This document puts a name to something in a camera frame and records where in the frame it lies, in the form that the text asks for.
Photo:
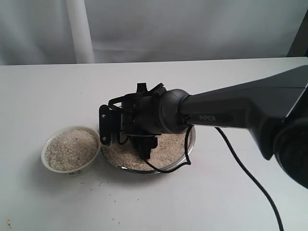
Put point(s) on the round steel rice tray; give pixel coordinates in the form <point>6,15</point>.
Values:
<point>166,156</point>

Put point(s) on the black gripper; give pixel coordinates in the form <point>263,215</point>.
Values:
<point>140,117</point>

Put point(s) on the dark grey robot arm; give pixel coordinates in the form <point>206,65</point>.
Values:
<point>274,110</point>

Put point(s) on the white ceramic rice bowl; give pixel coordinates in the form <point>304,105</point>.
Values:
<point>71,151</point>

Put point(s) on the white backdrop curtain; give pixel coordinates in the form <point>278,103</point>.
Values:
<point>39,31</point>

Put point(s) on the white vertical pole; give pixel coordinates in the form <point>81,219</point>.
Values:
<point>80,31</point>

